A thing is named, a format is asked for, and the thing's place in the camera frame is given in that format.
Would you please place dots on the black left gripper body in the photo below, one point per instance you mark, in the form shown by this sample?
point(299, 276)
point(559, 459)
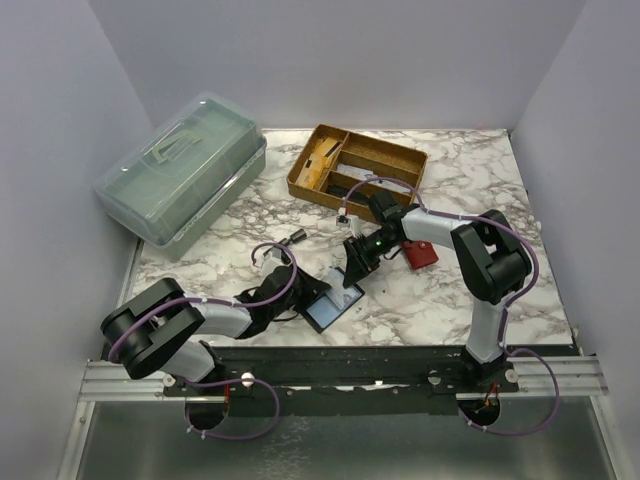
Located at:
point(304, 288)

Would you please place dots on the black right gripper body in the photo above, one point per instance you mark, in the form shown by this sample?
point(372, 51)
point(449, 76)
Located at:
point(360, 254)

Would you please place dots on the black leather card holder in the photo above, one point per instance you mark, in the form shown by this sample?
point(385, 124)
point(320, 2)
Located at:
point(332, 304)

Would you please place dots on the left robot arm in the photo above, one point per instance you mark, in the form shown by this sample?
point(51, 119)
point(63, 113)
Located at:
point(152, 332)

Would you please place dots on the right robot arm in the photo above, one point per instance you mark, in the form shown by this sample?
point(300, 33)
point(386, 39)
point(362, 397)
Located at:
point(493, 264)

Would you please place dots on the red leather card holder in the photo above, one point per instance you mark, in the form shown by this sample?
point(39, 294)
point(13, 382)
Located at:
point(419, 254)

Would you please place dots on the white cards in tray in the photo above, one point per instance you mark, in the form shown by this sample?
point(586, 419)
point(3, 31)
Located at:
point(359, 173)

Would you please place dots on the gold cards in tray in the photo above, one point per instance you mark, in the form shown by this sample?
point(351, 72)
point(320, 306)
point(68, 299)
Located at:
point(320, 158)

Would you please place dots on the black T-shaped tool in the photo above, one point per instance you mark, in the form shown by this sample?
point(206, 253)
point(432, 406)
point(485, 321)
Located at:
point(296, 237)

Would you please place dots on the woven wicker organizer tray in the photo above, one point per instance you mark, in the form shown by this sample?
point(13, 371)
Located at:
point(337, 163)

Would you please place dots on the green plastic storage box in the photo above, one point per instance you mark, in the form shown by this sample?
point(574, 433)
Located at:
point(172, 188)

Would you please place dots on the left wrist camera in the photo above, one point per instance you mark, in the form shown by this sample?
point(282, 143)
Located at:
point(274, 257)

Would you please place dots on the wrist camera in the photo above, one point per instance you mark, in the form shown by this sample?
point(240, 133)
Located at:
point(274, 257)
point(350, 221)

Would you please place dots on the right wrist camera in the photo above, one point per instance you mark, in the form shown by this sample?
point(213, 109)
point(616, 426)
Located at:
point(350, 221)

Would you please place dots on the black mounting base rail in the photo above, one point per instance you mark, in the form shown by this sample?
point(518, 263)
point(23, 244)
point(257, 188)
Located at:
point(328, 381)

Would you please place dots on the aluminium extrusion rail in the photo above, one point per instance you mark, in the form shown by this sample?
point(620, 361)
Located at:
point(103, 381)

